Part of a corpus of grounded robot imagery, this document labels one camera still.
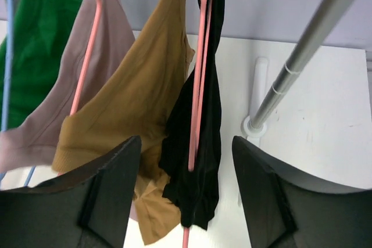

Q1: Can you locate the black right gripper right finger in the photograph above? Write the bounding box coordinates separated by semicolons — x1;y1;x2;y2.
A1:
232;136;371;248

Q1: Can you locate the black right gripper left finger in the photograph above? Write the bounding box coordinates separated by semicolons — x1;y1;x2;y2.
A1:
1;136;141;248

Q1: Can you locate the black tank top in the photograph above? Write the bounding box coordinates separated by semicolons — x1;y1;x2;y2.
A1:
159;0;225;230

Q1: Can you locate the brown tank top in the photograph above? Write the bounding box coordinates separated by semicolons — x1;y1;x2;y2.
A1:
52;0;194;245

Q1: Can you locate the pink hanger of black top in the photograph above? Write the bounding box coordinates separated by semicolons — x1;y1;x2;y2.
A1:
181;0;221;248

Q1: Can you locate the mauve pink tank top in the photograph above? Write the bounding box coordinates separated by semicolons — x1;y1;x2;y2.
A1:
1;0;135;172

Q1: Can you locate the green tank top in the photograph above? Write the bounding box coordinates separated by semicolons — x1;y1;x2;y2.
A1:
0;0;87;127

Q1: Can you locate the blue hanger of mauve top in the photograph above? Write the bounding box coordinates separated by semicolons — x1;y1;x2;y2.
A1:
0;0;59;187

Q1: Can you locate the silver clothes rack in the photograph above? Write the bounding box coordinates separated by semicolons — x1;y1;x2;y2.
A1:
241;0;355;145

